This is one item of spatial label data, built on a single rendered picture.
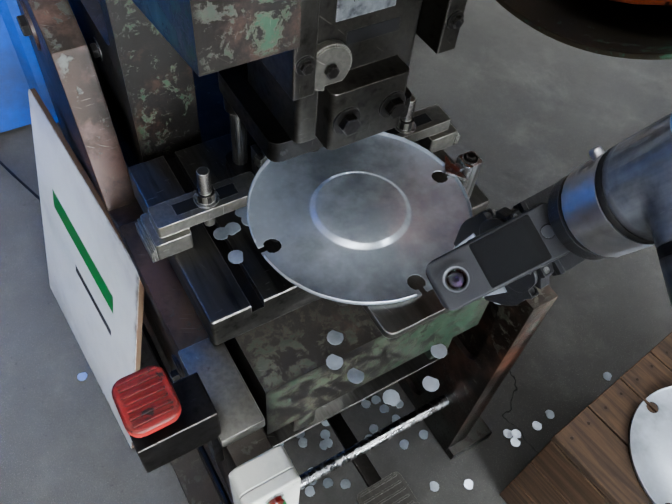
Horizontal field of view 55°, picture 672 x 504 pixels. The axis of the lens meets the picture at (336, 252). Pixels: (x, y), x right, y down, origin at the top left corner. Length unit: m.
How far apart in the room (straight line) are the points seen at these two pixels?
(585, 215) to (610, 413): 0.83
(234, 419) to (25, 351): 0.94
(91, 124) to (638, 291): 1.46
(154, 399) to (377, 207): 0.35
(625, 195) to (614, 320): 1.40
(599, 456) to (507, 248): 0.76
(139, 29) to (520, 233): 0.56
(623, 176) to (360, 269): 0.39
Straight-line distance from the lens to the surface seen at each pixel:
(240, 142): 0.91
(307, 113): 0.72
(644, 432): 1.30
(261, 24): 0.56
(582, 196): 0.49
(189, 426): 0.76
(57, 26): 1.01
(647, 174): 0.44
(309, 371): 0.85
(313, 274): 0.76
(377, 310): 0.75
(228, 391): 0.85
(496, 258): 0.53
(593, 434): 1.26
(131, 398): 0.73
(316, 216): 0.81
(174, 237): 0.86
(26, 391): 1.65
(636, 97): 2.55
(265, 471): 0.82
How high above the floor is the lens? 1.41
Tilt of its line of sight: 53 degrees down
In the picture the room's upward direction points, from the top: 7 degrees clockwise
